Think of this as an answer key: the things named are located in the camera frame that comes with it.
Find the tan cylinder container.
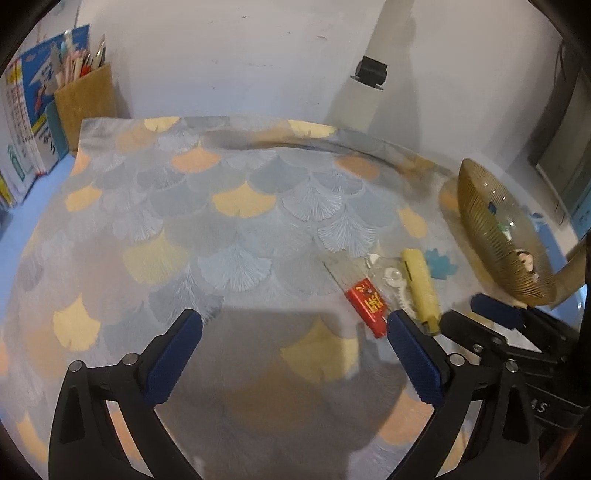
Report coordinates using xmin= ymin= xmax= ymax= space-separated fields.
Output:
xmin=551 ymin=235 xmax=590 ymax=308

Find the amber ribbed glass bowl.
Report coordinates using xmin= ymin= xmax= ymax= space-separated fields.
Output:
xmin=457 ymin=158 xmax=556 ymax=306

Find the white plastic gear toy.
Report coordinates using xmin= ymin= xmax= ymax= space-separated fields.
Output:
xmin=366 ymin=253 xmax=416 ymax=318

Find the red small packet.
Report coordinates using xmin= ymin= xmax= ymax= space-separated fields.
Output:
xmin=345 ymin=278 xmax=388 ymax=338

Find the metal ruler blade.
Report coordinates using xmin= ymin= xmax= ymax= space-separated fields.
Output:
xmin=322 ymin=252 xmax=367 ymax=293

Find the patterned fan-motif table mat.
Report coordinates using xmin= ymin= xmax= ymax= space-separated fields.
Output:
xmin=1 ymin=117 xmax=496 ymax=479

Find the white lamp pole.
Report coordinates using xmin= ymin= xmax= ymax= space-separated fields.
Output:
xmin=328 ymin=1 xmax=417 ymax=137

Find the stack of books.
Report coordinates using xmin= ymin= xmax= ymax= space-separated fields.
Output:
xmin=1 ymin=35 xmax=68 ymax=206

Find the brown pen holder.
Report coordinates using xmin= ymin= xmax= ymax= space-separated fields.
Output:
xmin=54 ymin=63 xmax=117 ymax=153

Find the black wall television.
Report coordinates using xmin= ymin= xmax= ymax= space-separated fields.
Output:
xmin=528 ymin=42 xmax=590 ymax=237

